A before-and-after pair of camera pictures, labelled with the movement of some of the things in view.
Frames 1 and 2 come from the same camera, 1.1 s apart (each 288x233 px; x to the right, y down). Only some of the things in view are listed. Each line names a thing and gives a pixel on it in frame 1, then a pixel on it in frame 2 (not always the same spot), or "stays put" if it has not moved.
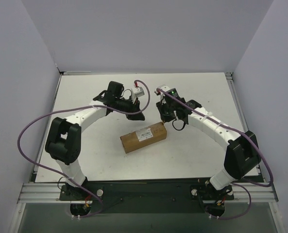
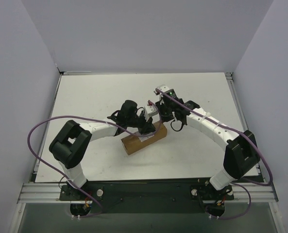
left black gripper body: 134,108 -> 145,127
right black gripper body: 165,109 stays put
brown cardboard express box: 141,138 stays put
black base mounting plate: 112,196 stays put
